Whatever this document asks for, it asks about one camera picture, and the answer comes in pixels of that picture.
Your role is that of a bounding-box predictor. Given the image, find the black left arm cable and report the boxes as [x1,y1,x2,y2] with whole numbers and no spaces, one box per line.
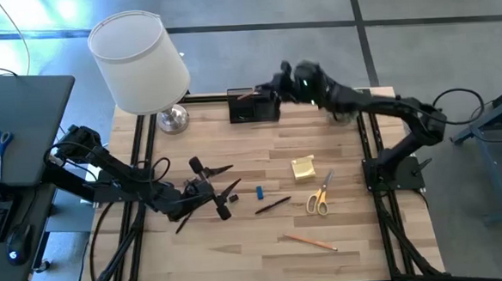
[131,156,173,186]

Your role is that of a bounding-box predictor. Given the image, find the yellow handled scissors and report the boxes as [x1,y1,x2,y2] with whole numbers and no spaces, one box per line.
[303,169,338,217]

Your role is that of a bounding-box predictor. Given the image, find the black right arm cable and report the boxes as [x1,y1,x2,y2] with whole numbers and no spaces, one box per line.
[431,86,487,127]

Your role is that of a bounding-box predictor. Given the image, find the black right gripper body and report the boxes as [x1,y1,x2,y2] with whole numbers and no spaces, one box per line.
[277,58,330,111]

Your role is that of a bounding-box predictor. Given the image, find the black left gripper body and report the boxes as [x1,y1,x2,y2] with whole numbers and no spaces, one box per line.
[165,154,233,224]

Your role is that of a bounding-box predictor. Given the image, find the yellow sticky note pad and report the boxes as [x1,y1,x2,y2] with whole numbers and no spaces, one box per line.
[290,155,317,181]

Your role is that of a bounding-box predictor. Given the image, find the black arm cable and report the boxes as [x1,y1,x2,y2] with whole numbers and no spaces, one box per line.
[131,156,173,186]
[431,86,487,127]

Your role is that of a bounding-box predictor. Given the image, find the orange wooden pencil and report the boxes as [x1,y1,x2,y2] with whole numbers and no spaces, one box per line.
[236,89,262,101]
[284,230,339,255]

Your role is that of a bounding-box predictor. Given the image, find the green potted plant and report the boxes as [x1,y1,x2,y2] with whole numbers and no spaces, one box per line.
[329,108,360,127]

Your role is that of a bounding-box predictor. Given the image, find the black pen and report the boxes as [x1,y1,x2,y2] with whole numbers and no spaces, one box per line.
[174,210,197,235]
[253,195,293,215]

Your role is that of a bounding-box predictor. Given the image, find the black mesh desk organizer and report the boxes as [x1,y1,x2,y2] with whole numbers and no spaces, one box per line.
[226,86,283,125]

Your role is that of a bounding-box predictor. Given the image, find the black computer mouse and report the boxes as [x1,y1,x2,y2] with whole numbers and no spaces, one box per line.
[4,223,34,267]

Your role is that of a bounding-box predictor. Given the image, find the black caster wheel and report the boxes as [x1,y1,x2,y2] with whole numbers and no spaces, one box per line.
[33,259,52,274]

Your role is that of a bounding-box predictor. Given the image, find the black floor cable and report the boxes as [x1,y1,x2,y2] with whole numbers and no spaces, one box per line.
[86,201,117,281]

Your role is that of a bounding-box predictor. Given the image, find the dark grey office desk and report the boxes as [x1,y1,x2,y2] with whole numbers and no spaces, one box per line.
[0,70,86,281]

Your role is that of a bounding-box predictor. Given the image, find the white shade silver table lamp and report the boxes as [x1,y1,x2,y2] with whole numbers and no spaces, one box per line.
[85,7,194,139]

